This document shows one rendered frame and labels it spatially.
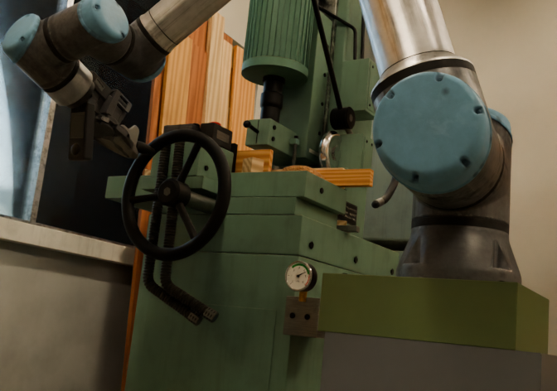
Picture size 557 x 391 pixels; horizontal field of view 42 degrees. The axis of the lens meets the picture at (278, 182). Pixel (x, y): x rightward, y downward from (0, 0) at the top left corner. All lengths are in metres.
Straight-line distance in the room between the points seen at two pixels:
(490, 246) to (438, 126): 0.24
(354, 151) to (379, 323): 0.93
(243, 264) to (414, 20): 0.80
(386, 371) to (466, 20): 3.59
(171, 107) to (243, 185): 1.80
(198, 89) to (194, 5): 2.33
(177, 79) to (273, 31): 1.67
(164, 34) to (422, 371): 0.79
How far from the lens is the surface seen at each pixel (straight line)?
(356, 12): 2.19
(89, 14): 1.35
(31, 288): 3.03
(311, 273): 1.50
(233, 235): 1.69
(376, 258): 1.97
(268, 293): 1.62
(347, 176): 1.75
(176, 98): 3.51
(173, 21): 1.43
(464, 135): 0.95
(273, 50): 1.89
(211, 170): 1.71
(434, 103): 0.97
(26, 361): 3.06
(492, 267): 1.13
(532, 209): 4.07
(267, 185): 1.67
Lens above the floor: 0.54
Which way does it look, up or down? 12 degrees up
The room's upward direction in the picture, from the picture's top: 6 degrees clockwise
